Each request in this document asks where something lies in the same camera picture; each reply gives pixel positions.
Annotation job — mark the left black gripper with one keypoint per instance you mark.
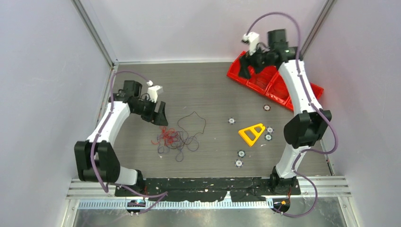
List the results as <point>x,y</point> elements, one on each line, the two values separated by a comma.
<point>159,118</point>

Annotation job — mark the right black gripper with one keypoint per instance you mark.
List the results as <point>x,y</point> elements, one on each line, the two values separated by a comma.
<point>243,71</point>

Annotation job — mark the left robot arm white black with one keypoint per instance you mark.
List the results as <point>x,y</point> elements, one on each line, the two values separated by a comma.
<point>95,157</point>

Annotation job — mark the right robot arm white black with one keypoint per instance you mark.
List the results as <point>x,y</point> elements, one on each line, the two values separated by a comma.
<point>309,122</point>

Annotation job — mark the red four-compartment bin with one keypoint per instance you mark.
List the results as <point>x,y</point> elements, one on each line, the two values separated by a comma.
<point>267,83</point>

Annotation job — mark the poker chip centre table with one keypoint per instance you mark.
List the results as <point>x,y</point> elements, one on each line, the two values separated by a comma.
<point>231,120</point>

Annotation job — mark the poker chip upper right pair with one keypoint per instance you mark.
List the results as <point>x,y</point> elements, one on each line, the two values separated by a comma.
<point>269,130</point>

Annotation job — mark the poker chip pair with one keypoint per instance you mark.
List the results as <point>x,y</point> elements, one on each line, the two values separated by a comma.
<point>268,137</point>
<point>269,130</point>

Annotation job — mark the yellow triangular plastic block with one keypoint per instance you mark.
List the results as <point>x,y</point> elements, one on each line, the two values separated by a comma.
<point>252,133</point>

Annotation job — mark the poker chip lower right pair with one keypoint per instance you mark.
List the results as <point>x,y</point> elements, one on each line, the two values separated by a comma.
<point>268,137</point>

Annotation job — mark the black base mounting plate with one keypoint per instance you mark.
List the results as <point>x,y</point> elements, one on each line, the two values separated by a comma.
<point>213,189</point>

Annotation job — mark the poker chip lower upper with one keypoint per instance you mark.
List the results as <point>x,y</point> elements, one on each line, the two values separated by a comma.
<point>241,153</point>

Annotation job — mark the poker chip lowest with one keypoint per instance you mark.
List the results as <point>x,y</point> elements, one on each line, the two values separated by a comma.
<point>239,163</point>

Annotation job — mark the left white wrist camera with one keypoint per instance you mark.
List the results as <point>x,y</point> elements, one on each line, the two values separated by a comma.
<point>154,91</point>

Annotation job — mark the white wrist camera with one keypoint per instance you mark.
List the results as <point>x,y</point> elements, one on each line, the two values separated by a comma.
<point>252,39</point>
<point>154,91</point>

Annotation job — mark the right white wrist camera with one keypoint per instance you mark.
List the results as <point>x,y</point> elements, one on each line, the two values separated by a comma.
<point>252,39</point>

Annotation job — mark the white slotted cable duct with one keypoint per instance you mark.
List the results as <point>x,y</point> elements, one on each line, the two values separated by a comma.
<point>118,204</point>

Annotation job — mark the aluminium frame rail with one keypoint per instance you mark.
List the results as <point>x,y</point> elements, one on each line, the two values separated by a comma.
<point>323,186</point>

